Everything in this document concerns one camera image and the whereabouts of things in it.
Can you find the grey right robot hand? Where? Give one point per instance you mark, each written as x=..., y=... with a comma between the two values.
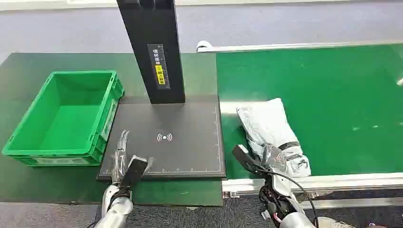
x=273, y=157

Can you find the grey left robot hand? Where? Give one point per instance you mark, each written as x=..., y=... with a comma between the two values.
x=119, y=160

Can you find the white grey plastic parcel bag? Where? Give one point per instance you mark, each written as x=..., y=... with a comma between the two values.
x=270, y=126

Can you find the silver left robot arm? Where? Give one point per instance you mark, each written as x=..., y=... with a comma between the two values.
x=116, y=214

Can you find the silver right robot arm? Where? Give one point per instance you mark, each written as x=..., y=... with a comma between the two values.
x=283, y=210

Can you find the green plastic crate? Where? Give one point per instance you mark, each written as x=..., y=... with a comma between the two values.
x=74, y=126

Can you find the green conveyor belt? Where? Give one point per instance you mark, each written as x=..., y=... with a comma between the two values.
x=340, y=104

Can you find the black and yellow label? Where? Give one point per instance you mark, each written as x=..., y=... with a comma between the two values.
x=159, y=67

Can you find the black scanner column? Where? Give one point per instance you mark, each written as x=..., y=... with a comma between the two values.
x=141, y=25

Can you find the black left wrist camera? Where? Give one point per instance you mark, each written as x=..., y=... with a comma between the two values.
x=133, y=171

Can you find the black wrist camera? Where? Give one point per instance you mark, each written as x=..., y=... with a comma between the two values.
x=245, y=159
x=133, y=171

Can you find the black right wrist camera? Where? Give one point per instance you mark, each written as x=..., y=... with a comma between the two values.
x=245, y=159

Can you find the black scanner base plate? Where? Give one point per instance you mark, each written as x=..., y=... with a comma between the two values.
x=189, y=151

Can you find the silver conveyor side rail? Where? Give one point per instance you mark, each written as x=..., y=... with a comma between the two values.
x=283, y=47
x=346, y=182

